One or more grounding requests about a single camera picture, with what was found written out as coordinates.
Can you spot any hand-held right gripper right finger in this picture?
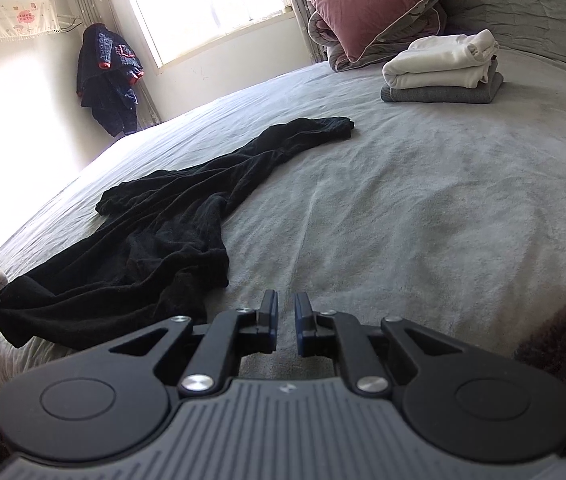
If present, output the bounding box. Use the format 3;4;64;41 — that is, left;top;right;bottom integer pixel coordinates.
294;291;464;401

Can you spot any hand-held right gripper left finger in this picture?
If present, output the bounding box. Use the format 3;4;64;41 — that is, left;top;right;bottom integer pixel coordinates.
108;289;280;398

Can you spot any black shirt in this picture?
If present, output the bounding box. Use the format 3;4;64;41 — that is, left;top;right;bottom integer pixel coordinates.
0;116;355;351

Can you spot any hanging dark jacket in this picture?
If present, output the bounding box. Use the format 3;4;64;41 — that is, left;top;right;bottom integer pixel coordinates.
75;22;145;137

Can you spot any folded grey sweater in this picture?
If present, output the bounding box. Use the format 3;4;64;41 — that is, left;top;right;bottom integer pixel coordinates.
380;57;505;104

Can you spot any folded grey pink quilt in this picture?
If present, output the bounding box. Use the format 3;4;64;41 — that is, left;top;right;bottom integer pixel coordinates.
307;5;449;73

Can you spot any covered air conditioner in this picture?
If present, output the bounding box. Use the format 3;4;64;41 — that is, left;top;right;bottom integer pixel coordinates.
0;0;61;43

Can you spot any folded white garment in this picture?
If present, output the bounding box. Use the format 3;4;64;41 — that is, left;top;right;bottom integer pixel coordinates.
382;29;500;91

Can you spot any large pink pillow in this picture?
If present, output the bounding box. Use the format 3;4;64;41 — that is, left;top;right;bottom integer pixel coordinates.
292;0;451;62

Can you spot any window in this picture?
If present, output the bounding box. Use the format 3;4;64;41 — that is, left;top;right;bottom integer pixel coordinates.
115;0;309;70

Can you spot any grey quilted headboard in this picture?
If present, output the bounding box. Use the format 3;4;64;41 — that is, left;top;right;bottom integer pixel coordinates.
403;0;566;78

